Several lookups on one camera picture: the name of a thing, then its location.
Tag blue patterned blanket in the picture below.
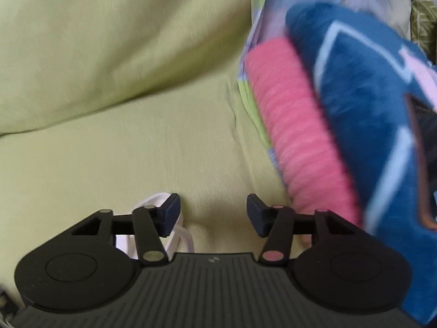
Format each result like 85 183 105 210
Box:
285 2 436 325

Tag patchwork quilt cover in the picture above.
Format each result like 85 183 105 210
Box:
249 0 433 201

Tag white printed canvas tote bag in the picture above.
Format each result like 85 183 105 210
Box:
116 192 195 260

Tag pink knitted blanket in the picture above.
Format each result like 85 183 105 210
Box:
244 37 362 227

